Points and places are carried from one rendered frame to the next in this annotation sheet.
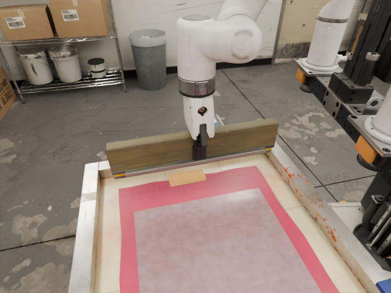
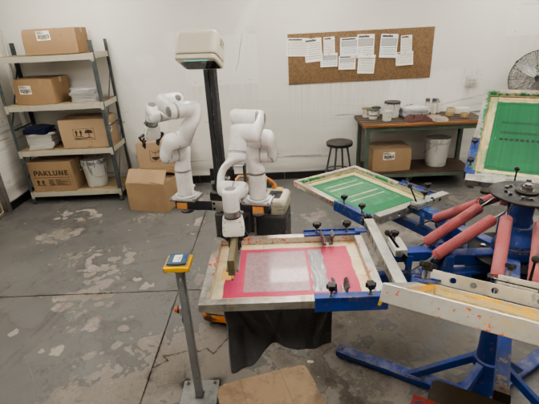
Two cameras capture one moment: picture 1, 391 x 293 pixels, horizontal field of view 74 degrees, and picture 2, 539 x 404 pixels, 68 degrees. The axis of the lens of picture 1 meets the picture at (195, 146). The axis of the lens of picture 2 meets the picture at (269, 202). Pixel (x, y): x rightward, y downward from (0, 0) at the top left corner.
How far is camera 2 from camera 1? 1.64 m
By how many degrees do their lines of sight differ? 64
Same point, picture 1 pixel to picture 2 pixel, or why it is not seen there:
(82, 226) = (251, 300)
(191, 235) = (265, 276)
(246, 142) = not seen: hidden behind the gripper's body
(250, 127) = not seen: hidden behind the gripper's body
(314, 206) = (269, 238)
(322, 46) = (188, 184)
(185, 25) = (234, 191)
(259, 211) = (261, 255)
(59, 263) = not seen: outside the picture
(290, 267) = (290, 254)
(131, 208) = (240, 293)
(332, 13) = (187, 167)
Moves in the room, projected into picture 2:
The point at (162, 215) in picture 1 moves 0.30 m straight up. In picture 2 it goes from (249, 283) to (245, 224)
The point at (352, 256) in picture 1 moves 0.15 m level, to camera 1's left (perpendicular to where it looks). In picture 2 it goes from (293, 237) to (288, 252)
